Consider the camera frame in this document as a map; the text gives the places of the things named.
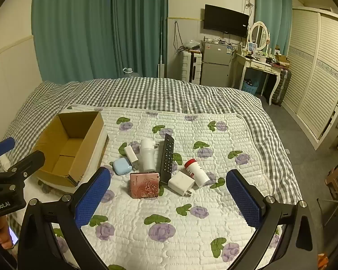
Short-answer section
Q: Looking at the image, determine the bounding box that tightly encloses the blue plastic basket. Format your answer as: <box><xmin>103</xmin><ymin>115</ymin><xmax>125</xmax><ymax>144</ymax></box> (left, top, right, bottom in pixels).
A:
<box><xmin>241</xmin><ymin>79</ymin><xmax>259</xmax><ymax>93</ymax></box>

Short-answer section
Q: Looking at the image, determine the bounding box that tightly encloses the black remote control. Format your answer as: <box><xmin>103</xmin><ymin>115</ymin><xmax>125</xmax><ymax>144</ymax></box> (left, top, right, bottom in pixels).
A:
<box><xmin>159</xmin><ymin>133</ymin><xmax>176</xmax><ymax>184</ymax></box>

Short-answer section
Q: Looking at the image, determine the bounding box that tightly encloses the narrow teal curtain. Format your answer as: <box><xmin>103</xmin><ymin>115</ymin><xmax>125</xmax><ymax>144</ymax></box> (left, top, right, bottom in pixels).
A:
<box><xmin>255</xmin><ymin>0</ymin><xmax>293</xmax><ymax>60</ymax></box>

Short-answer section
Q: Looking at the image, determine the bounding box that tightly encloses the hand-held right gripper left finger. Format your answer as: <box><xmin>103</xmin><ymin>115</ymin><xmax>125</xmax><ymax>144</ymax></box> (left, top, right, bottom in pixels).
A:
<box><xmin>18</xmin><ymin>166</ymin><xmax>112</xmax><ymax>270</ymax></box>

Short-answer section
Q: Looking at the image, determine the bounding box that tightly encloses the person's left hand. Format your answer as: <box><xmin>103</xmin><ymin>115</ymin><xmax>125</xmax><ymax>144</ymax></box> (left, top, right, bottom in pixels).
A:
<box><xmin>0</xmin><ymin>218</ymin><xmax>19</xmax><ymax>250</ymax></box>

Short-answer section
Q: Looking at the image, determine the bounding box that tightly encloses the white plug-in bottle device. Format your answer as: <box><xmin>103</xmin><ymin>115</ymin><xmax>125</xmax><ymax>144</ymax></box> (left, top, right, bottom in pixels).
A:
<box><xmin>139</xmin><ymin>139</ymin><xmax>160</xmax><ymax>172</ymax></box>

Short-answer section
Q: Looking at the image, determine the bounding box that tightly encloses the dark suitcase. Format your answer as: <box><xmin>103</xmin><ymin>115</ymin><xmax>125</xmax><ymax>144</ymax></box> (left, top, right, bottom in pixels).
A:
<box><xmin>270</xmin><ymin>67</ymin><xmax>292</xmax><ymax>107</ymax></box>

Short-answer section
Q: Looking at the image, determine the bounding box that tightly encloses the light blue earbuds case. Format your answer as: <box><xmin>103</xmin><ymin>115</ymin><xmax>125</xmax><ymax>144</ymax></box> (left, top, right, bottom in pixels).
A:
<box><xmin>113</xmin><ymin>157</ymin><xmax>132</xmax><ymax>176</ymax></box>

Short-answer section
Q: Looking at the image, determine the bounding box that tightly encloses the white drawer cabinet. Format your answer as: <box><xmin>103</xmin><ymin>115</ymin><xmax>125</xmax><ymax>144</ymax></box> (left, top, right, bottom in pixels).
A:
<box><xmin>181</xmin><ymin>49</ymin><xmax>203</xmax><ymax>84</ymax></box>

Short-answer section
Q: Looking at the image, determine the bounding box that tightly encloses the black wall television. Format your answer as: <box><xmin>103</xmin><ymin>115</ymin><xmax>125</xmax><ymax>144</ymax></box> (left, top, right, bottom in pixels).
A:
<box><xmin>203</xmin><ymin>4</ymin><xmax>250</xmax><ymax>38</ymax></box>

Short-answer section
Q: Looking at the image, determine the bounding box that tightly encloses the white oval mirror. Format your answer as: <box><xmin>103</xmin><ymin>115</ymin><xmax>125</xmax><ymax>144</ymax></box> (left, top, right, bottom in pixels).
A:
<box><xmin>249</xmin><ymin>21</ymin><xmax>271</xmax><ymax>52</ymax></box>

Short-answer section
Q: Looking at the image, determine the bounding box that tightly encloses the brown cardboard box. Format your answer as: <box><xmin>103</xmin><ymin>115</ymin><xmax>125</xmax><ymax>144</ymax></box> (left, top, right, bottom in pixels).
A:
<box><xmin>31</xmin><ymin>111</ymin><xmax>110</xmax><ymax>188</ymax></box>

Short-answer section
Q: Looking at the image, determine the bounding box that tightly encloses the pink floral wallet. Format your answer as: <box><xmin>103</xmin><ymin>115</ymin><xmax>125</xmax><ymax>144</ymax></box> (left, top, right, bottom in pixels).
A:
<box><xmin>130</xmin><ymin>171</ymin><xmax>161</xmax><ymax>199</ymax></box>

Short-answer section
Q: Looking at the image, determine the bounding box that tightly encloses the white bottle with red cap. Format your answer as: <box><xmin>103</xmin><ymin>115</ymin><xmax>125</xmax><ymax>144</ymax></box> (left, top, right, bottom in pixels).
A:
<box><xmin>184</xmin><ymin>159</ymin><xmax>210</xmax><ymax>188</ymax></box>

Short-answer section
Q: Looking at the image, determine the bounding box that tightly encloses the large white charger adapter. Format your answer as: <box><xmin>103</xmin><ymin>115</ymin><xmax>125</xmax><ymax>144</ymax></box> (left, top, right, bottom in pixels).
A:
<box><xmin>168</xmin><ymin>170</ymin><xmax>196</xmax><ymax>197</ymax></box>

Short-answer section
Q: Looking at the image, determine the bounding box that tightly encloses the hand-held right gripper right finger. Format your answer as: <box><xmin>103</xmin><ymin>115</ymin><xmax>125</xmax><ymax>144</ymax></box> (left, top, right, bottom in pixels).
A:
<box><xmin>226</xmin><ymin>169</ymin><xmax>319</xmax><ymax>270</ymax></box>

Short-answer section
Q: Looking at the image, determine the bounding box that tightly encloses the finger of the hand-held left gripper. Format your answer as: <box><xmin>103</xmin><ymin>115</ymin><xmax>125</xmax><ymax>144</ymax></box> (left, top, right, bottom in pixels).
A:
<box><xmin>0</xmin><ymin>137</ymin><xmax>16</xmax><ymax>172</ymax></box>
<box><xmin>0</xmin><ymin>150</ymin><xmax>46</xmax><ymax>192</ymax></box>

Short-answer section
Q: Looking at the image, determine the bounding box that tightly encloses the white louvred wardrobe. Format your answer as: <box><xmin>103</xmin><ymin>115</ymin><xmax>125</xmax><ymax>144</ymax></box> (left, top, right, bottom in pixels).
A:
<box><xmin>282</xmin><ymin>6</ymin><xmax>338</xmax><ymax>151</ymax></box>

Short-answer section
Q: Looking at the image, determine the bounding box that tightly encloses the small white charger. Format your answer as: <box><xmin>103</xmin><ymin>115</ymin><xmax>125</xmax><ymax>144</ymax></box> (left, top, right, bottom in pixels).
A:
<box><xmin>124</xmin><ymin>145</ymin><xmax>138</xmax><ymax>164</ymax></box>

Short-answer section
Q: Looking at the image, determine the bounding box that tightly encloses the silver small fridge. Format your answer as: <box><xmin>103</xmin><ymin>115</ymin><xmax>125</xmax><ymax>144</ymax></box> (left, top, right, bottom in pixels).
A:
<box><xmin>200</xmin><ymin>40</ymin><xmax>237</xmax><ymax>86</ymax></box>

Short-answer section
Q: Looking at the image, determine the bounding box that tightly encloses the white dressing table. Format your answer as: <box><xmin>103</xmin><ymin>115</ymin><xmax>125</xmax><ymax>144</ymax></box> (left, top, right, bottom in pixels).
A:
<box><xmin>232</xmin><ymin>51</ymin><xmax>285</xmax><ymax>106</ymax></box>

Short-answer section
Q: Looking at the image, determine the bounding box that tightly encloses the white floral quilt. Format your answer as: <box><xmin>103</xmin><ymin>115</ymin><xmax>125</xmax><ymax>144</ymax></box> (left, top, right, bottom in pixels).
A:
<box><xmin>37</xmin><ymin>105</ymin><xmax>283</xmax><ymax>270</ymax></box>

